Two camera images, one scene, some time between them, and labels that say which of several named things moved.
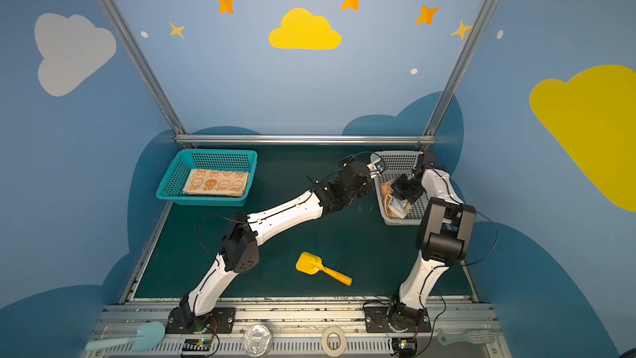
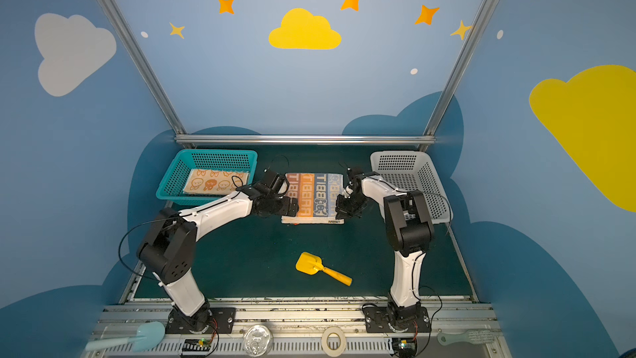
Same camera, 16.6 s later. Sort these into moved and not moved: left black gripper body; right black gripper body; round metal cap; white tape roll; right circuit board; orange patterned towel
Moved: left black gripper body; right black gripper body
Not moved: orange patterned towel; right circuit board; round metal cap; white tape roll
